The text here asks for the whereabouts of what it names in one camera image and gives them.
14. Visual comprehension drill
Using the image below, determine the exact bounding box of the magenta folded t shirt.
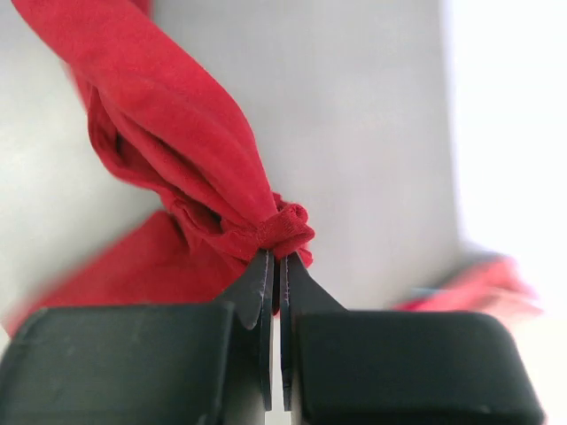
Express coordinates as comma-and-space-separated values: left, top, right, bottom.
394, 257, 541, 313

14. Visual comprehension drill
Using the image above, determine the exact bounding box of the red t shirt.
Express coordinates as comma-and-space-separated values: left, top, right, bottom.
6, 1, 315, 335

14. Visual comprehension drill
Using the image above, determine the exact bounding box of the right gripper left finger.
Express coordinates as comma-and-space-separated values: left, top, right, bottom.
1, 251, 275, 424

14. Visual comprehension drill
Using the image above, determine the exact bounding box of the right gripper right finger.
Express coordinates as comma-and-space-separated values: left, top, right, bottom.
279, 255, 545, 424

